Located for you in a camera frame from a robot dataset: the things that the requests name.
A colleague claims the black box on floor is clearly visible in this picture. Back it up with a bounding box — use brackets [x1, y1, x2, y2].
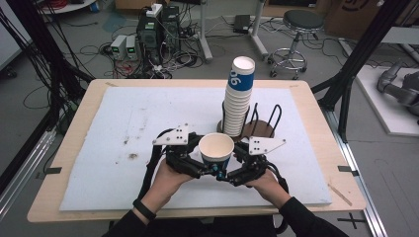
[232, 14, 252, 35]

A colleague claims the person's right hand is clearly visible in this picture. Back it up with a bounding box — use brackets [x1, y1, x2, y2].
[246, 169, 293, 210]

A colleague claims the person's dark clothing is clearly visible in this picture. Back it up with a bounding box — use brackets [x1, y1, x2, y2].
[108, 215, 285, 237]

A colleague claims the left hand-held gripper black cable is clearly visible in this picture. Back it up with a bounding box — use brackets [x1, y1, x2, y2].
[136, 127, 176, 202]

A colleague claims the black tape piece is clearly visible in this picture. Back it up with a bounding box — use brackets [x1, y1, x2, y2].
[36, 166, 63, 181]
[337, 165, 361, 178]

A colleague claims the brown cardboard box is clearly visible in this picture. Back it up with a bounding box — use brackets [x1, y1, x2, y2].
[323, 0, 390, 41]

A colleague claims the white round table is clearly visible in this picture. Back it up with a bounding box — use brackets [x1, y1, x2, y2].
[39, 0, 99, 15]

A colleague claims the person's left hand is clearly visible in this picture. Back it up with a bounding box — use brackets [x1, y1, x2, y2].
[140, 158, 195, 209]

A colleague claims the stack of paper cups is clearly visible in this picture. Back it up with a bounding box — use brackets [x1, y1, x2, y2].
[222, 55, 257, 138]

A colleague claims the right hand-held gripper black cable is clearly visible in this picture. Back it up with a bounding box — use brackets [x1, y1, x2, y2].
[266, 161, 292, 235]

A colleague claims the hand-held gripper black cable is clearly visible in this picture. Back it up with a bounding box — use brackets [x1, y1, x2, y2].
[266, 161, 292, 235]
[136, 127, 176, 202]

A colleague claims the black round stool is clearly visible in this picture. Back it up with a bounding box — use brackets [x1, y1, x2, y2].
[267, 9, 326, 81]

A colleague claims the black wristband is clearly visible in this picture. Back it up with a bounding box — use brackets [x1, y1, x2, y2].
[131, 197, 158, 222]

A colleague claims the grey bench power supply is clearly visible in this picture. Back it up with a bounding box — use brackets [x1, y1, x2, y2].
[110, 34, 128, 61]
[125, 35, 140, 61]

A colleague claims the tangle of floor cables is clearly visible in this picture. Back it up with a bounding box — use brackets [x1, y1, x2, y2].
[98, 6, 207, 80]

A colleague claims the white power strip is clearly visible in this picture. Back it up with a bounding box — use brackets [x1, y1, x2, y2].
[145, 3, 164, 19]

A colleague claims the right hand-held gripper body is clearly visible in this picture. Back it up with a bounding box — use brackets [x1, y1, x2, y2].
[228, 136, 288, 188]

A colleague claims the black frame post with cables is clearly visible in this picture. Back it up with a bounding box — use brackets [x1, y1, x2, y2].
[0, 0, 96, 196]

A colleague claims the white platform board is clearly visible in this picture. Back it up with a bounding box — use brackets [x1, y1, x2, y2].
[355, 64, 419, 138]

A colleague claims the aluminium rail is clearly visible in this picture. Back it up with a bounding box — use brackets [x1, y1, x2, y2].
[0, 128, 57, 219]
[323, 109, 388, 237]

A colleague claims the single white blue paper cup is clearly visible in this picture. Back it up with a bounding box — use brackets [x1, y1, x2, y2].
[198, 131, 236, 173]

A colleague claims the white foam mat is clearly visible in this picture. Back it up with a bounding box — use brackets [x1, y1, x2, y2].
[58, 86, 333, 212]

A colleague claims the brown cup holder rack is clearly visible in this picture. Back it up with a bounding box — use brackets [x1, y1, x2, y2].
[215, 102, 284, 143]

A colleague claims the tan tape strip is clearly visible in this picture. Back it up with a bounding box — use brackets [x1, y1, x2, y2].
[327, 183, 353, 207]

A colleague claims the white table leg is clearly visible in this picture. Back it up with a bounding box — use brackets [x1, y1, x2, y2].
[197, 0, 214, 64]
[248, 0, 270, 61]

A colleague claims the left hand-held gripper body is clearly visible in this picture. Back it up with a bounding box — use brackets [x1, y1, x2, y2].
[151, 122, 203, 180]

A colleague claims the black computer tower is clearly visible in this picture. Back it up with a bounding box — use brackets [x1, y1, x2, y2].
[161, 5, 182, 54]
[135, 13, 165, 66]

